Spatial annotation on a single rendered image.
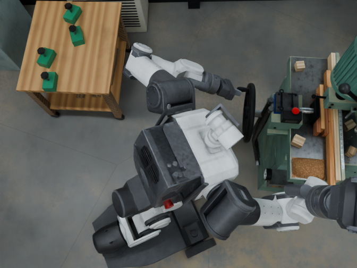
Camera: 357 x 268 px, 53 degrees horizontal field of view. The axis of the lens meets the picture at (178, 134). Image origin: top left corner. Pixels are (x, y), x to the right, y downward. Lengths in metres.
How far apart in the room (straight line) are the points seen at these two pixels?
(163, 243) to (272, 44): 1.69
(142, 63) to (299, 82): 0.79
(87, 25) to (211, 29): 1.02
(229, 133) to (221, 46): 1.87
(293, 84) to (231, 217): 0.86
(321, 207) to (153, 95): 0.61
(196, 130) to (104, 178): 1.50
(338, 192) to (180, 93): 0.58
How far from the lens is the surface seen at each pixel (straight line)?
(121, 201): 1.38
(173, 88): 1.20
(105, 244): 2.15
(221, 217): 1.11
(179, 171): 1.06
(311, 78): 1.81
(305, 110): 1.66
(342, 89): 1.22
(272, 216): 1.26
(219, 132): 1.07
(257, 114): 1.76
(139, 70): 1.33
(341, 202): 0.94
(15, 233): 2.73
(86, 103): 2.58
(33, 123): 2.87
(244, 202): 1.09
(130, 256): 2.30
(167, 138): 1.09
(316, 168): 1.62
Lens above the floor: 2.44
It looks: 71 degrees down
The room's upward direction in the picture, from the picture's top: 9 degrees counter-clockwise
